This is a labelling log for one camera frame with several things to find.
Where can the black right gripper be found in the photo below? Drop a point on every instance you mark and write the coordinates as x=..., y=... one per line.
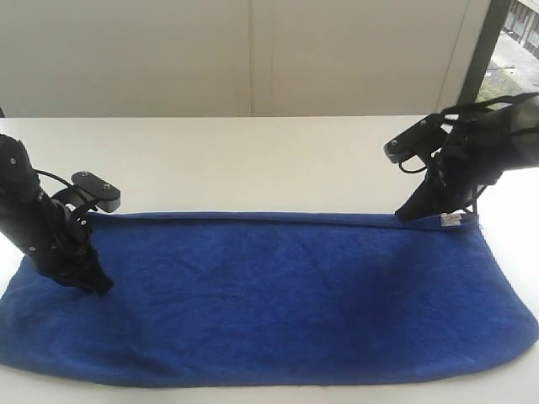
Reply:
x=454, y=175

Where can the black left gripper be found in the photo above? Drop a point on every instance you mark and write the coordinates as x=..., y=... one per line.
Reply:
x=66, y=254

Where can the blue microfibre cloth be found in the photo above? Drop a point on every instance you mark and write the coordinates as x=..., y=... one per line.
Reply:
x=221, y=299

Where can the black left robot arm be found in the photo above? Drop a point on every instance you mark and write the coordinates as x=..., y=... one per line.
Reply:
x=21, y=186

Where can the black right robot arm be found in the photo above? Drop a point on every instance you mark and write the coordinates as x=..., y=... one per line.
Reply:
x=511, y=122

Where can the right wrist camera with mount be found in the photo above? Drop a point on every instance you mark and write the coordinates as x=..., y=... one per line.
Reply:
x=419, y=140

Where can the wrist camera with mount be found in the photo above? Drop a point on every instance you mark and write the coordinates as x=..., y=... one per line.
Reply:
x=90, y=192
x=419, y=140

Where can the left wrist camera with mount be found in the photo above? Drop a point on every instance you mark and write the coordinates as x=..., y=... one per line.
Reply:
x=90, y=192

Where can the dark window frame post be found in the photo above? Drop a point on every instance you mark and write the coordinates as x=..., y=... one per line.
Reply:
x=484, y=48

